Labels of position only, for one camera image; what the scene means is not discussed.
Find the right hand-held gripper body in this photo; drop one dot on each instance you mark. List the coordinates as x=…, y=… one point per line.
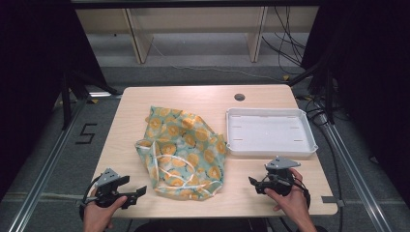
x=280, y=177

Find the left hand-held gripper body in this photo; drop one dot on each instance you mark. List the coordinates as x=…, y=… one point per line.
x=108, y=188

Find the white plastic tray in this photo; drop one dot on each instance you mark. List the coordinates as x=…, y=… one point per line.
x=269, y=133

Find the orange print fabric bag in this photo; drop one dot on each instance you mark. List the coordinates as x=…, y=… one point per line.
x=187, y=145

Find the person's right hand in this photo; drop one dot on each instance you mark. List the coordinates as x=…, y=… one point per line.
x=291, y=203

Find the person's left hand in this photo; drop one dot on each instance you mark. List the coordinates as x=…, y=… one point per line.
x=100, y=216

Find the grey tape strip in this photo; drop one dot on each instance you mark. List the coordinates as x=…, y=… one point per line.
x=332, y=200

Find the person's dark clothing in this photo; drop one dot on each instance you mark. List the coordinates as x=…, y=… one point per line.
x=199, y=226

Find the black metal stand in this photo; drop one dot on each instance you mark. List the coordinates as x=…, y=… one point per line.
x=69, y=96
x=325, y=87

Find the black curtain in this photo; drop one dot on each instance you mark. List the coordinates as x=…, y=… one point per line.
x=370, y=80
x=35, y=80

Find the light wooden shelf unit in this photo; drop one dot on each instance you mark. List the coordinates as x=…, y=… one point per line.
x=138, y=38

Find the aluminium floor rail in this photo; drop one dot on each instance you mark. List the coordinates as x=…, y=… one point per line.
x=48, y=167
x=351, y=167

